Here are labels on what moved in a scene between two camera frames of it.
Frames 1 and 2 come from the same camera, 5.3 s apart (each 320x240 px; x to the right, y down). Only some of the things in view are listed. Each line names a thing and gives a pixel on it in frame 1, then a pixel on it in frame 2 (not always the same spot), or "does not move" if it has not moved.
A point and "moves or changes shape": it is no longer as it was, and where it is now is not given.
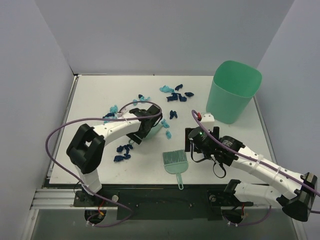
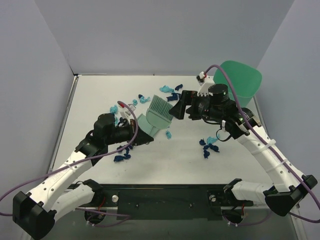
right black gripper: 188,140 to 189,103
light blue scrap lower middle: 168,134 does not move
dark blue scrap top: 179,86 does not move
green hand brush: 175,162 to 158,116
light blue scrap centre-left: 142,98 does not move
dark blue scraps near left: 119,149 does not move
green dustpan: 153,132 moves or changes shape
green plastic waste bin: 234,85 does not move
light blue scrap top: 166,89 does not move
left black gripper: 146,125 to 135,131
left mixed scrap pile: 112,114 does not move
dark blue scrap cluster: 174,97 does not move
